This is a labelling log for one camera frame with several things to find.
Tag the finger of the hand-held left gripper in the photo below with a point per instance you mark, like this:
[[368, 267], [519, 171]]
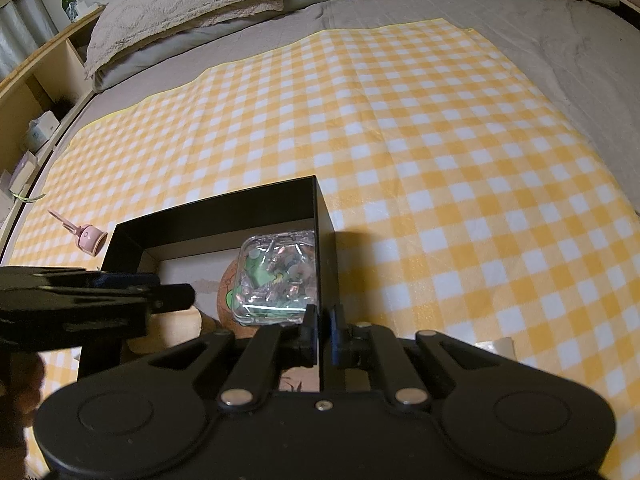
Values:
[[130, 279], [170, 297]]

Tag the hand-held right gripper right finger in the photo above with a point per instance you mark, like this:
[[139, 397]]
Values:
[[340, 340]]

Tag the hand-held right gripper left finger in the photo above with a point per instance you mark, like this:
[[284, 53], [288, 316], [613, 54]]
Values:
[[307, 340]]

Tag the wooden comb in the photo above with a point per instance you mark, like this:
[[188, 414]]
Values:
[[170, 325]]

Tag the round green dinosaur coaster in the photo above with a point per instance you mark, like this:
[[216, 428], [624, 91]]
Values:
[[225, 285]]

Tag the clear plastic pin box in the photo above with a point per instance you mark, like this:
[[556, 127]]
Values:
[[275, 280]]

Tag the black storage box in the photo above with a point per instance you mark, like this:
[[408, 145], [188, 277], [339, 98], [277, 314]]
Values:
[[220, 210]]

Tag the person's left hand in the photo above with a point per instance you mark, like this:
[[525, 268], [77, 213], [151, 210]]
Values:
[[22, 380]]

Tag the pink mini fan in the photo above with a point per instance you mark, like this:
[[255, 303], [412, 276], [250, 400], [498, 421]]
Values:
[[90, 237]]

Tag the purple book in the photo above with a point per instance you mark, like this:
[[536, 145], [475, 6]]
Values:
[[22, 170]]

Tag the white tissue box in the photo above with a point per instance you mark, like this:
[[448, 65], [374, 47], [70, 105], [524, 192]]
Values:
[[42, 130]]

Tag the dark fuzzy item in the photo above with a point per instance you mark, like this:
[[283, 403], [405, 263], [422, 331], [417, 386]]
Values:
[[61, 109]]

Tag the yellow checkered mat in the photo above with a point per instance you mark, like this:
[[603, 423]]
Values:
[[400, 160]]

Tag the wooden bedside shelf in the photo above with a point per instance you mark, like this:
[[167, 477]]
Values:
[[50, 42]]

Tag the grey curtain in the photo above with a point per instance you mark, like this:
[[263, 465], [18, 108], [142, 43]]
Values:
[[20, 30]]

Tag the small white container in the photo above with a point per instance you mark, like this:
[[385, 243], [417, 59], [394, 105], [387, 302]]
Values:
[[82, 10]]

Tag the beige quilted pillow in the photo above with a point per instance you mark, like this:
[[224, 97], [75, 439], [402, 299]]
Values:
[[175, 0]]

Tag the green beer bottle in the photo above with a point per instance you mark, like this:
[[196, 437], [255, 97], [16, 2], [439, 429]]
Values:
[[65, 2]]

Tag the grey bed sheet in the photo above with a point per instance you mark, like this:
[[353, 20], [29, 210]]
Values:
[[550, 60]]

